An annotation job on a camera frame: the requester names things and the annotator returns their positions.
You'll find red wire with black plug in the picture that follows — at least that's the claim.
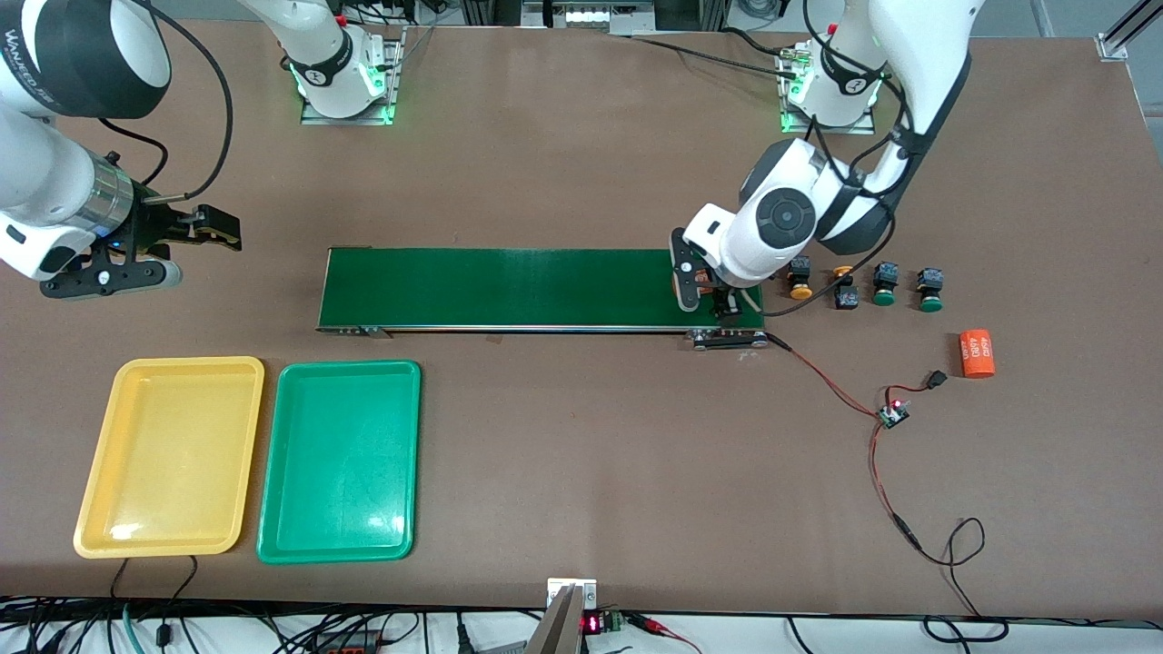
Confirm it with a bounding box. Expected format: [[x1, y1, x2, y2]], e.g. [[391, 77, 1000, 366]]
[[886, 369, 949, 402]]

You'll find red black motor wire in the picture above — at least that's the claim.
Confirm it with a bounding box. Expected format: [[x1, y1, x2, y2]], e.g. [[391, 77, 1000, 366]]
[[766, 334, 884, 419]]

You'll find black red power strip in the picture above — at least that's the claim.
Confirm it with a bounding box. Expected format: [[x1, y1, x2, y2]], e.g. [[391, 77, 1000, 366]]
[[309, 631, 387, 654]]

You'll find white light box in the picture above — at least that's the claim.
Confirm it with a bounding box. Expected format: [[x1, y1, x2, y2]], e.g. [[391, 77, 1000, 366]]
[[522, 0, 657, 35]]

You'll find green conveyor belt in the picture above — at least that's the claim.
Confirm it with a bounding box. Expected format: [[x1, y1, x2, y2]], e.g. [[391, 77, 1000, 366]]
[[315, 245, 770, 352]]

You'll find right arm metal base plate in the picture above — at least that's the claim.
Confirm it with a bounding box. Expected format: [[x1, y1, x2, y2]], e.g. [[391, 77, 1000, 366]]
[[300, 25, 407, 126]]

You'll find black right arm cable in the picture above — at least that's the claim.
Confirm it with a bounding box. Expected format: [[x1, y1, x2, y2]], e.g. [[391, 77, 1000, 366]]
[[98, 0, 234, 201]]

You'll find black table cable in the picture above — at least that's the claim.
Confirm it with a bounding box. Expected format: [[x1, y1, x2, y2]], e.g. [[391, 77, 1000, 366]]
[[627, 27, 800, 78]]

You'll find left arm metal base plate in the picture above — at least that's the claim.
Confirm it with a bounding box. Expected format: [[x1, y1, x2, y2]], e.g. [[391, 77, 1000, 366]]
[[778, 45, 878, 135]]

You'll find red black power lead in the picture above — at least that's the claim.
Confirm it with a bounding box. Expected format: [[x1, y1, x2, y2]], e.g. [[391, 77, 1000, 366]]
[[868, 420, 1009, 642]]

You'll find aluminium frame strut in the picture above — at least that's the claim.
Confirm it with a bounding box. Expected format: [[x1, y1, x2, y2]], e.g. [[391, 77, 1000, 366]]
[[1097, 0, 1163, 63]]

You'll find red alligator clip lead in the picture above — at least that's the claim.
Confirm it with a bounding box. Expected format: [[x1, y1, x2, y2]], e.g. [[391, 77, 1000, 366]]
[[627, 613, 701, 654]]

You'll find green plastic tray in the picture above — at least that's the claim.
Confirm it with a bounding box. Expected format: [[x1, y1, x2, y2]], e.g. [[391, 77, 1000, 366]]
[[256, 360, 423, 565]]

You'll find yellow plastic tray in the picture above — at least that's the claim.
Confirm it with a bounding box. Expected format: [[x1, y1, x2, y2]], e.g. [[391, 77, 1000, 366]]
[[73, 356, 266, 559]]

